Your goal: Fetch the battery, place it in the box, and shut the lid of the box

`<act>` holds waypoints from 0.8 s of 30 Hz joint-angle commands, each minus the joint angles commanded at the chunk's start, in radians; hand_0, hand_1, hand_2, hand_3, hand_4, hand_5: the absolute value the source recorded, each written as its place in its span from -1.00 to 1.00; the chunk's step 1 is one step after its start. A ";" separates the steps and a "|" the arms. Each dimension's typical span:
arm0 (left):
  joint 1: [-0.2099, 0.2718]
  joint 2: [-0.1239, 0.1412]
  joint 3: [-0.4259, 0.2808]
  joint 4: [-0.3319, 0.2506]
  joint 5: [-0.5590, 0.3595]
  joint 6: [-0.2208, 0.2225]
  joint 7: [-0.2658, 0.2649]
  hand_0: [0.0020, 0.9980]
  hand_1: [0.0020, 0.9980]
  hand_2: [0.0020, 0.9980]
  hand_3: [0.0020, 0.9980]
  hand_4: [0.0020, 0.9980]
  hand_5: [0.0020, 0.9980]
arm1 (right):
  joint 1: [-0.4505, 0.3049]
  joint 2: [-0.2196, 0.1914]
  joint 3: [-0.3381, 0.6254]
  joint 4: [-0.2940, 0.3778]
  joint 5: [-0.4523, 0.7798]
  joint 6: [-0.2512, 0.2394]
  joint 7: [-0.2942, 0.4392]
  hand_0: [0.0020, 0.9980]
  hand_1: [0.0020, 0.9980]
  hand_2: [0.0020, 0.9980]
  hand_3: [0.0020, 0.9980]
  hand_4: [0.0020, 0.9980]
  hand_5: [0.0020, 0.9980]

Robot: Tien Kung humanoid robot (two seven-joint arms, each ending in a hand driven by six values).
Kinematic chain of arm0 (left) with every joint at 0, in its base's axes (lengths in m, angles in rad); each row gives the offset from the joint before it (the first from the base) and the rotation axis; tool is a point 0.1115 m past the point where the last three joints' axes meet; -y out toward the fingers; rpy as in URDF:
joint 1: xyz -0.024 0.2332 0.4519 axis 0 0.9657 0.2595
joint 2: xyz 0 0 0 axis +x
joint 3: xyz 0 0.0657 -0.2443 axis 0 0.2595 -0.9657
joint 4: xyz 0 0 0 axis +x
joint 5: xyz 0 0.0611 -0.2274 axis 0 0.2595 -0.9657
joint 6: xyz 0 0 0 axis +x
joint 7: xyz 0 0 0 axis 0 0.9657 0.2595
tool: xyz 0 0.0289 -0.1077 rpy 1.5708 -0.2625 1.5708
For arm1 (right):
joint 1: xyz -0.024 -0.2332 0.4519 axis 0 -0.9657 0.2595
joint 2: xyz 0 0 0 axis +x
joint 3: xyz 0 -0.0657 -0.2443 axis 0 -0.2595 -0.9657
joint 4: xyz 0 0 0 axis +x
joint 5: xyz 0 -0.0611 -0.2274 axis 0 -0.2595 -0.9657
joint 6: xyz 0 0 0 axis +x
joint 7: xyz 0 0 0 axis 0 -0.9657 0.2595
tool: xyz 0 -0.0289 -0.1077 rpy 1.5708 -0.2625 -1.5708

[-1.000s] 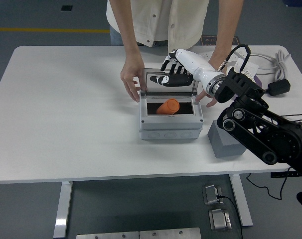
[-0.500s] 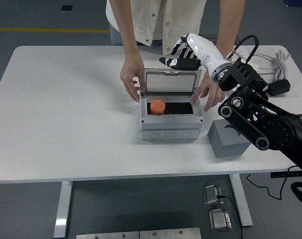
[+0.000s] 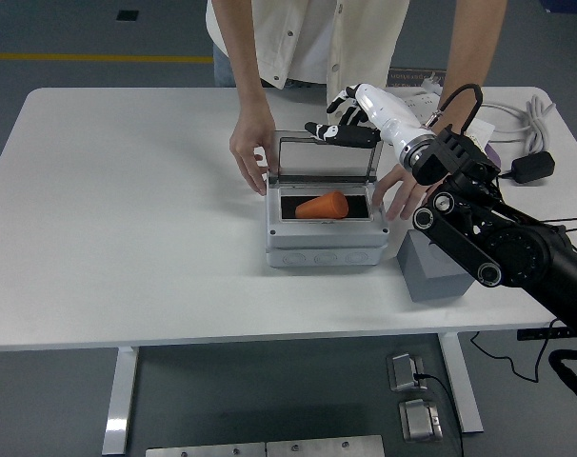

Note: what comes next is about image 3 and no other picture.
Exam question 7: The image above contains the purple oval tray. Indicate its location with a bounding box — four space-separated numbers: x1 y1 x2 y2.
482 141 503 169

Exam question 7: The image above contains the person torso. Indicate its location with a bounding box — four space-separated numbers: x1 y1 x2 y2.
206 0 411 92

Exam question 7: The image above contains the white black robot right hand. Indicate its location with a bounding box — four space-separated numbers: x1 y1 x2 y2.
303 83 427 149

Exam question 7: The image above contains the person's right hand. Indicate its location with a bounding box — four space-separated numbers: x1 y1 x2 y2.
229 101 277 196

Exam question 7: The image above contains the white square socket box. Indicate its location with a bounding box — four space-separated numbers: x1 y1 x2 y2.
471 118 496 144

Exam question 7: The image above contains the white power strip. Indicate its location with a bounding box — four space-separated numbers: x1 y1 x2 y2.
405 92 445 120

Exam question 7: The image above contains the white table leg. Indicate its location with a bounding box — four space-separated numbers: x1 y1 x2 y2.
101 347 140 454
438 332 484 434

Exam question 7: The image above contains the white power cord with plug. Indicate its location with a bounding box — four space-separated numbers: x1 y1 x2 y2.
420 78 557 154

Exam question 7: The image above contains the black perforated bar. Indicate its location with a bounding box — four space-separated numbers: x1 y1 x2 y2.
516 327 577 341

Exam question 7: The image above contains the grey metal floor plate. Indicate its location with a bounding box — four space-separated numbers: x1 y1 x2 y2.
145 442 267 457
265 434 386 457

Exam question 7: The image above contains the transparent hinged box lid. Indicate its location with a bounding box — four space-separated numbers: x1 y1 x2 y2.
268 129 385 186

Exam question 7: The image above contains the metal floor socket box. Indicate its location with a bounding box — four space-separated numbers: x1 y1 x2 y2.
398 398 445 442
386 350 430 393

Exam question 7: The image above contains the black power adapter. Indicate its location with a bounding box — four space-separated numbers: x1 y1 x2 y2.
510 150 556 186

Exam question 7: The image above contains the grey cube battery holder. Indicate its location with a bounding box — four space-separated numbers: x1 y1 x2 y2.
395 229 476 305

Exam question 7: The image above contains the thin black adapter cable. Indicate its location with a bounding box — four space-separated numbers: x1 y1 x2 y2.
496 170 577 268

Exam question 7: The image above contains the person's left hand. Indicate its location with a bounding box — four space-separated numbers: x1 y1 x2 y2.
371 164 443 223

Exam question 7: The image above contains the dark floor sign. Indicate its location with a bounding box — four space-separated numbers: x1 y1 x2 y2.
386 68 448 89

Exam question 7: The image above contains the orange cylindrical battery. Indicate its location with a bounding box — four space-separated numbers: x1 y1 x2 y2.
295 189 350 221

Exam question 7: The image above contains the grey plastic junction box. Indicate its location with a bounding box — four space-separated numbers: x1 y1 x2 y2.
263 173 391 270

